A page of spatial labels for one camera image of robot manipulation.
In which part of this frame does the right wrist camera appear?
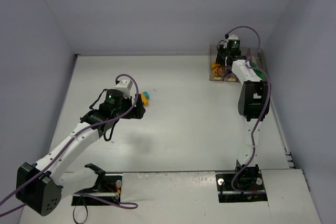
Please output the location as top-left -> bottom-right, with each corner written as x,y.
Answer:
225,34 -> 239,40

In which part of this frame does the yellow cyan lego top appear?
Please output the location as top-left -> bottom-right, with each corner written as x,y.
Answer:
141,96 -> 149,106

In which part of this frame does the cyan lego in pile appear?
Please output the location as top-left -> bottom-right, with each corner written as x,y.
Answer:
142,91 -> 150,99

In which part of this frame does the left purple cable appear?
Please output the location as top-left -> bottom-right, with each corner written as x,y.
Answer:
0,73 -> 140,213

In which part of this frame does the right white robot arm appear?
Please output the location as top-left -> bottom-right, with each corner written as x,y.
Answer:
216,35 -> 270,174

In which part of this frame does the clear bin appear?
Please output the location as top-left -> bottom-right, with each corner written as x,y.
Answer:
209,45 -> 226,81
223,46 -> 240,82
249,48 -> 268,81
236,47 -> 253,60

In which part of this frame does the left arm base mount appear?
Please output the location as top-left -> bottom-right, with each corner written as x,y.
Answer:
71,173 -> 123,206

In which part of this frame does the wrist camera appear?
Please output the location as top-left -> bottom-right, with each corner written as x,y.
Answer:
225,34 -> 239,40
114,79 -> 133,99

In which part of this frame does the yellow square lego brick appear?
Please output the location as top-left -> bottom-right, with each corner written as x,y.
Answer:
211,62 -> 219,69

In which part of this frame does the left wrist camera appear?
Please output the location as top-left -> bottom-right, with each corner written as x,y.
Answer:
114,79 -> 133,99

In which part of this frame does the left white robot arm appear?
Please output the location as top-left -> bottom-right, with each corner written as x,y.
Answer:
15,89 -> 145,216

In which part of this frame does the green lego in bin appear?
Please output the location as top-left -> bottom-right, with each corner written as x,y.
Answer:
254,70 -> 266,80

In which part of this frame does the orange oval lego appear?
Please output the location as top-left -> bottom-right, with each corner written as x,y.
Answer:
212,67 -> 222,74

